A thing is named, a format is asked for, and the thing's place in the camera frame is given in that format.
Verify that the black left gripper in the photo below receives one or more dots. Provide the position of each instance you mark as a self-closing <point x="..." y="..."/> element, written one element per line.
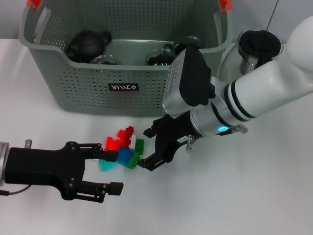
<point x="49" y="166"/>

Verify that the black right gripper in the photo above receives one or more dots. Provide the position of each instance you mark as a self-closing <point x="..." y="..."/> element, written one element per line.
<point x="176" y="129"/>

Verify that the green toy block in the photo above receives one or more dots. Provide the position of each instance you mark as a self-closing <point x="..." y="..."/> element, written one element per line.
<point x="133" y="162"/>
<point x="140" y="146"/>

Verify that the white and silver right robot arm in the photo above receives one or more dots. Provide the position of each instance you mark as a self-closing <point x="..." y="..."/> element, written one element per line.
<point x="269" y="80"/>

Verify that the teal toy block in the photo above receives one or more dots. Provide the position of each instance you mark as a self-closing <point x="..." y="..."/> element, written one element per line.
<point x="107" y="166"/>

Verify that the blue toy block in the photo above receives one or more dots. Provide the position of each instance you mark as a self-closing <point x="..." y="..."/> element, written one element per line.
<point x="125" y="155"/>

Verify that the grey perforated storage basket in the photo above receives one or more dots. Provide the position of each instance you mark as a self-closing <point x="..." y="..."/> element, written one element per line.
<point x="97" y="98"/>

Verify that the black teapot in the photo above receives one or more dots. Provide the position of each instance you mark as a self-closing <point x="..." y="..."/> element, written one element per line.
<point x="86" y="45"/>

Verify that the glass carafe with black lid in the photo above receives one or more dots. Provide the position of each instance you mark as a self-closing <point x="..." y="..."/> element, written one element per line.
<point x="259" y="41"/>

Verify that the black right wrist camera housing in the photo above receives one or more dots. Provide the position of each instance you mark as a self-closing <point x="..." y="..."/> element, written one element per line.
<point x="193" y="78"/>

